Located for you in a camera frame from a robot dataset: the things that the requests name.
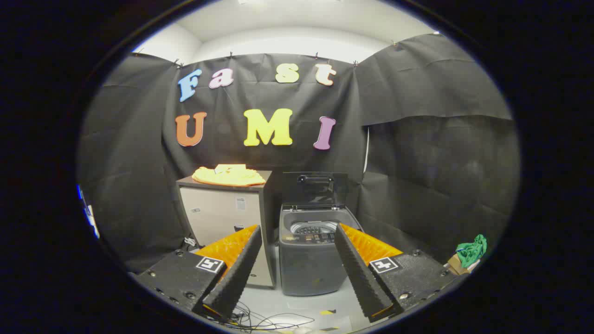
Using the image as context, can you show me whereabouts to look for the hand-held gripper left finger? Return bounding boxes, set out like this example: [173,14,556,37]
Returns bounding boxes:
[132,225,263,323]

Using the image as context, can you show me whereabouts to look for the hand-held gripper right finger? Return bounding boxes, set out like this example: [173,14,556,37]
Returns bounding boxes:
[334,223,458,323]

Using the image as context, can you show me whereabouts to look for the grey washing machine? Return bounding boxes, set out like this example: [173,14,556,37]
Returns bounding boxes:
[278,204,363,296]

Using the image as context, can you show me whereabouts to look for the dark glass washing machine lid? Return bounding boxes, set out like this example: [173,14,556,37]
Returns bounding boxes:
[282,172,349,208]

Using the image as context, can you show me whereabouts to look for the orange polo shirt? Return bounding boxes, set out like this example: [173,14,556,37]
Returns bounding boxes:
[192,164,266,187]

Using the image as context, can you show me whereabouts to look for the beige cabinet with dark top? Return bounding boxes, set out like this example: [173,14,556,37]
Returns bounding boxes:
[176,171,277,289]

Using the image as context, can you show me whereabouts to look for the cardboard box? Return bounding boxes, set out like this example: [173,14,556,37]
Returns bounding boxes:
[446,254,481,276]

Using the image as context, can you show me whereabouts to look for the green cloth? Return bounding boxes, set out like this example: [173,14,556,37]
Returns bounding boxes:
[456,234,488,269]

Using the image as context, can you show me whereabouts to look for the white blue edged board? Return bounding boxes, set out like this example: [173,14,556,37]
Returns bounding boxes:
[77,185,100,239]

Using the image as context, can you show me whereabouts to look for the black floor cables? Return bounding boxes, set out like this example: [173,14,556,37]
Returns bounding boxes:
[218,302,316,331]

